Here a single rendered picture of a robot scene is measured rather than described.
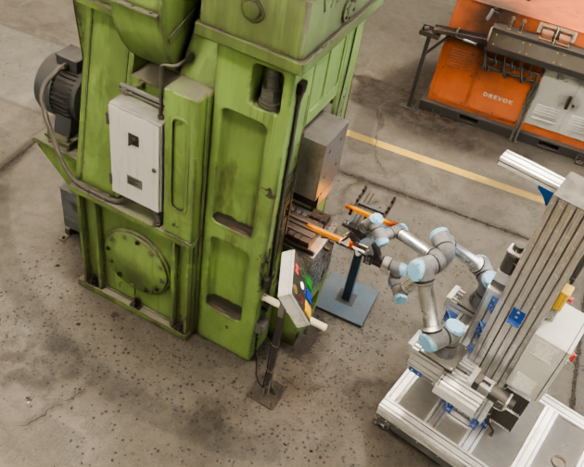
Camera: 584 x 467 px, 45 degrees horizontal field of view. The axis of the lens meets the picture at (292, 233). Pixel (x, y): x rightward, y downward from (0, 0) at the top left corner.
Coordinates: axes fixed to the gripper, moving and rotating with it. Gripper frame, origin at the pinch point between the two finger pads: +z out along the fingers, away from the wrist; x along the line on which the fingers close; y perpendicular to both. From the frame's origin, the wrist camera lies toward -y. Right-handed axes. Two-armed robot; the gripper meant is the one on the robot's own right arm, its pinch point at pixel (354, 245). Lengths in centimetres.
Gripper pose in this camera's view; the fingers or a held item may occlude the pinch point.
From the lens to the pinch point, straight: 438.5
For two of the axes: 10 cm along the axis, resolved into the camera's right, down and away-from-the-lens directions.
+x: 4.7, -5.7, 6.7
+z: -8.8, -4.0, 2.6
